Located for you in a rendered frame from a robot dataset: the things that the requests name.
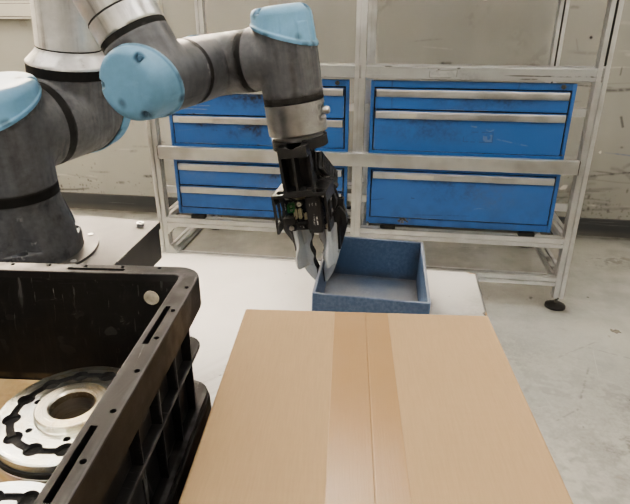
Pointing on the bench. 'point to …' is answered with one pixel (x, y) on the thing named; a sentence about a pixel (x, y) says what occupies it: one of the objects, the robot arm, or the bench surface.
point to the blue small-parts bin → (375, 278)
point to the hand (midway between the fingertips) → (322, 270)
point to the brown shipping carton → (370, 415)
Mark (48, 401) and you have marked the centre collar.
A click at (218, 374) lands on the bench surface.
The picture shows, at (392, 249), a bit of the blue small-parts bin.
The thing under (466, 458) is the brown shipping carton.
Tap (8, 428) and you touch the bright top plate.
